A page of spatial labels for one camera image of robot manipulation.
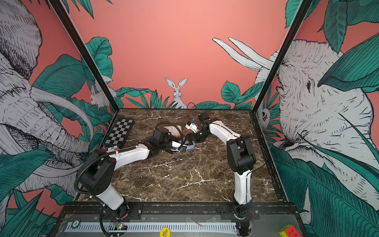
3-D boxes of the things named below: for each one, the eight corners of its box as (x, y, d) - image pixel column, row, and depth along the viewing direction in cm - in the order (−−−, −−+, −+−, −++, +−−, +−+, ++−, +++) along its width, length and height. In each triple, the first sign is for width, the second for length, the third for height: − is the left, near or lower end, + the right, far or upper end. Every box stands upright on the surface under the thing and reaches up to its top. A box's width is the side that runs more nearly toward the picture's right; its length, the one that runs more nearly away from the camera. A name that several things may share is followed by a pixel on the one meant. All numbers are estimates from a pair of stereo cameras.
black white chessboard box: (105, 147, 100) (102, 144, 97) (120, 121, 115) (118, 117, 112) (121, 149, 99) (119, 146, 96) (134, 122, 115) (133, 119, 112)
